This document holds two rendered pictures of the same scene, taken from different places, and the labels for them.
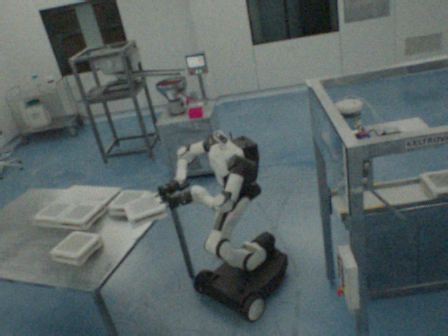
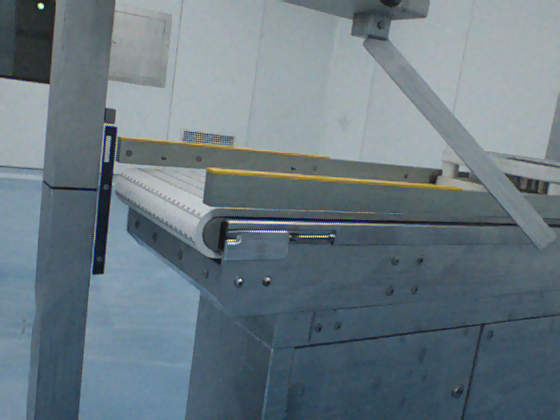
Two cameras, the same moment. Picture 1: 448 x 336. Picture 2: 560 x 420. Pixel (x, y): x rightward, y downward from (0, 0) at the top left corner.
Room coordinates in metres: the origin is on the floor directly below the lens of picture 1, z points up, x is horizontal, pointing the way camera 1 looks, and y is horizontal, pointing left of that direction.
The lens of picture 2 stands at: (1.90, -0.38, 0.90)
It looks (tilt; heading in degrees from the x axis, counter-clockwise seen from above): 10 degrees down; 321
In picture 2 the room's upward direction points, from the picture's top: 8 degrees clockwise
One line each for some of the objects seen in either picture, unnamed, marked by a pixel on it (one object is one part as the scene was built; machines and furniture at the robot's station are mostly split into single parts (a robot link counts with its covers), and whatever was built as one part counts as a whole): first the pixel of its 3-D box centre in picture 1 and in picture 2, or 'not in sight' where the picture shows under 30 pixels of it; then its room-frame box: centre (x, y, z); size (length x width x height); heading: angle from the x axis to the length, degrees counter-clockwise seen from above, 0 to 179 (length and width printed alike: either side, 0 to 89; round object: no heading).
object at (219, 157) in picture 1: (235, 163); not in sight; (2.86, -0.09, 1.08); 0.34 x 0.30 x 0.36; 17
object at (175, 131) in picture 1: (193, 142); not in sight; (5.13, 0.28, 0.38); 0.63 x 0.57 x 0.76; 80
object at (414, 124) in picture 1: (378, 139); not in sight; (2.48, -0.96, 1.22); 0.62 x 0.38 x 0.04; 85
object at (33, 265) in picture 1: (56, 230); not in sight; (2.93, 1.30, 0.80); 1.50 x 1.10 x 0.04; 64
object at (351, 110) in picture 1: (349, 115); not in sight; (2.46, -0.78, 1.42); 0.15 x 0.15 x 0.19
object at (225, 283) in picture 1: (247, 267); not in sight; (2.83, -0.03, 0.19); 0.64 x 0.52 x 0.33; 130
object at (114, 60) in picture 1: (135, 107); not in sight; (5.78, 0.94, 0.75); 1.43 x 1.06 x 1.50; 80
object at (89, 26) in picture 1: (87, 37); not in sight; (7.99, 1.76, 1.43); 1.32 x 0.01 x 1.11; 80
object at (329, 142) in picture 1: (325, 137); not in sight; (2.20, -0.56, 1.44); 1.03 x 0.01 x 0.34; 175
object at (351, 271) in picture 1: (349, 277); not in sight; (1.66, -0.49, 0.94); 0.17 x 0.06 x 0.26; 175
